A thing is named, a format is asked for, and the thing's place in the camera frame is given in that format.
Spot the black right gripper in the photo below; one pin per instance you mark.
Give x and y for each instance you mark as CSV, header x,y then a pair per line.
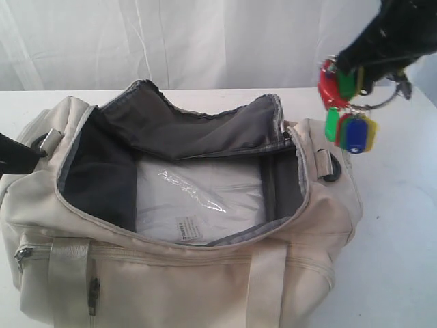
x,y
400,34

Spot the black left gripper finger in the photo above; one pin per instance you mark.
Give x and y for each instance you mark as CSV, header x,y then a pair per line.
x,y
16,158

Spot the clear plastic wrapped packet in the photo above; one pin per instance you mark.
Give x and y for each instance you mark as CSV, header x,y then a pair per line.
x,y
198,202

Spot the colourful key tag bunch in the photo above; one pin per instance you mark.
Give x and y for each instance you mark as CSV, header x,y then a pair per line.
x,y
349,126

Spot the white backdrop curtain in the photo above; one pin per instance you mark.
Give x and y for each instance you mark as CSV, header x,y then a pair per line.
x,y
106,45

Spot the cream duffel bag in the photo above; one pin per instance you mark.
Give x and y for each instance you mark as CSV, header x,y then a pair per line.
x,y
69,227

